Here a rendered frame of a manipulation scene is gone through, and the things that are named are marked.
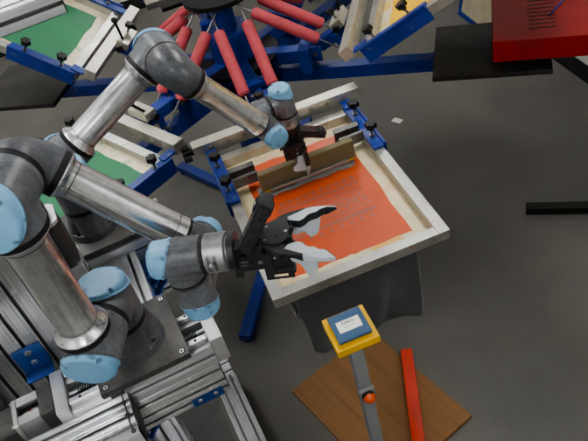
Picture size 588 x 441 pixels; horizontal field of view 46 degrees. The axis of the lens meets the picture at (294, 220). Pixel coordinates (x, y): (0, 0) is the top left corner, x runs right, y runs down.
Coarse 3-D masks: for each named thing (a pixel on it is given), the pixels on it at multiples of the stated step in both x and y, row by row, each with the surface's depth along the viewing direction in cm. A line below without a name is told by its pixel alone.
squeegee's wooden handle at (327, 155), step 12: (336, 144) 243; (348, 144) 244; (312, 156) 242; (324, 156) 243; (336, 156) 245; (348, 156) 247; (276, 168) 240; (288, 168) 241; (312, 168) 245; (264, 180) 241; (276, 180) 243
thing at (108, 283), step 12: (84, 276) 156; (96, 276) 155; (108, 276) 154; (120, 276) 153; (84, 288) 152; (96, 288) 151; (108, 288) 151; (120, 288) 152; (132, 288) 158; (96, 300) 149; (108, 300) 151; (120, 300) 152; (132, 300) 156; (120, 312) 151; (132, 312) 157; (132, 324) 158
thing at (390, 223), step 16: (320, 144) 262; (336, 176) 247; (368, 176) 243; (368, 192) 237; (384, 192) 235; (384, 208) 230; (368, 224) 226; (384, 224) 224; (400, 224) 223; (352, 240) 222; (368, 240) 221; (384, 240) 219
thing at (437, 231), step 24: (336, 120) 266; (264, 144) 263; (384, 168) 243; (408, 192) 227; (240, 216) 236; (432, 216) 217; (408, 240) 212; (432, 240) 212; (360, 264) 209; (288, 288) 208; (312, 288) 208
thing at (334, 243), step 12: (264, 168) 258; (252, 192) 249; (288, 192) 245; (300, 192) 244; (276, 216) 237; (324, 240) 225; (336, 240) 223; (336, 252) 219; (348, 252) 218; (300, 264) 219; (324, 264) 217
